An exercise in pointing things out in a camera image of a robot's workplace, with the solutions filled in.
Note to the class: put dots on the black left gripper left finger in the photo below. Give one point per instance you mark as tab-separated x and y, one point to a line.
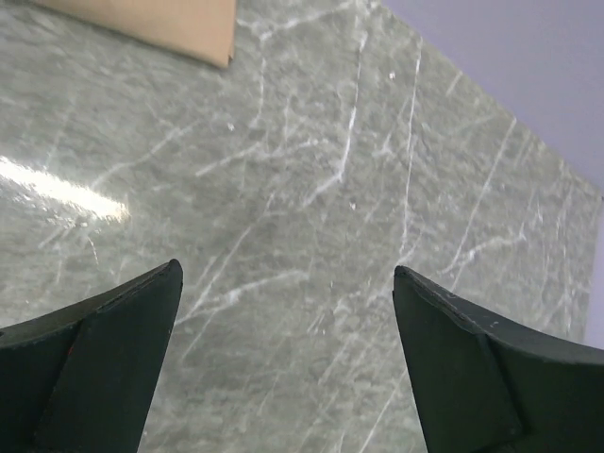
82	378

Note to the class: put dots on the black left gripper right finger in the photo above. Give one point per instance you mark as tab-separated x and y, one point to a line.
484	383

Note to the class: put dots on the folded tan t-shirt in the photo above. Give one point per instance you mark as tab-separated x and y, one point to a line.
201	29

